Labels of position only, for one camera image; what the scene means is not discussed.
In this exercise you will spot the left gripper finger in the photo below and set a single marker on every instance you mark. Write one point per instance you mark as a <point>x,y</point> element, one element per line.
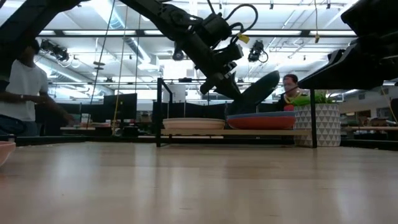
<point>227,88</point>
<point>236,82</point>

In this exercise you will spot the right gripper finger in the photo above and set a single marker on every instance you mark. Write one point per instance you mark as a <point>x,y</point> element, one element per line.
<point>357,71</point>

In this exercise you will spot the dark teal plate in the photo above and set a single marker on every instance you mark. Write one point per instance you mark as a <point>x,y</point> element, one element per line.
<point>258,90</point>

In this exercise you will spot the blue plate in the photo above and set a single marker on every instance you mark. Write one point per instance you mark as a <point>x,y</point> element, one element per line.
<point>261,114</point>

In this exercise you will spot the magenta plate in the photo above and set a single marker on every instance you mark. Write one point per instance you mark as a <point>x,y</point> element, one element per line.
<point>261,124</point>

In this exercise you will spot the cream plate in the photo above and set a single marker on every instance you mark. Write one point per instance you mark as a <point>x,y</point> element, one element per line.
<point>192,125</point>

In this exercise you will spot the orange plate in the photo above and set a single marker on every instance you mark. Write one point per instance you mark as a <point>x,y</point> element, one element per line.
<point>4,152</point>

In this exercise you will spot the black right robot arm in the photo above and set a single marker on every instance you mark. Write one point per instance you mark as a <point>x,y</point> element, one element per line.
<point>376,15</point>

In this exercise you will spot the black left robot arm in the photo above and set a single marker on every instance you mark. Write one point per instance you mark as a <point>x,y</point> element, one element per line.
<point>161,14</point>

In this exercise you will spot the yellow tag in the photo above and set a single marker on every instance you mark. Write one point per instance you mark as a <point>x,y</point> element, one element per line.
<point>243,38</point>

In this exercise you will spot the person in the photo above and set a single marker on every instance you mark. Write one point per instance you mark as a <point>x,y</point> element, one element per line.
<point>25,87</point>
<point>290,84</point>

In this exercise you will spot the green succulent plant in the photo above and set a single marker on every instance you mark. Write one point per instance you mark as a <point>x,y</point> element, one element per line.
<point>308,100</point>

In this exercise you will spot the white patterned plant pot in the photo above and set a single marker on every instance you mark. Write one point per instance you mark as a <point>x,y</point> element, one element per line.
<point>317,124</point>

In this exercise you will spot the black monitor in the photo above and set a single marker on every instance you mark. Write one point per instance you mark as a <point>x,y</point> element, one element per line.
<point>121,105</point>

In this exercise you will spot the black hanging camera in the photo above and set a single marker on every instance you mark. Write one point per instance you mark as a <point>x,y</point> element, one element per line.
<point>256,51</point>

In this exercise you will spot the black aluminium table frame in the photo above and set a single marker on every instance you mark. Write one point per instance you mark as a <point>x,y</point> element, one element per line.
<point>18,31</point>

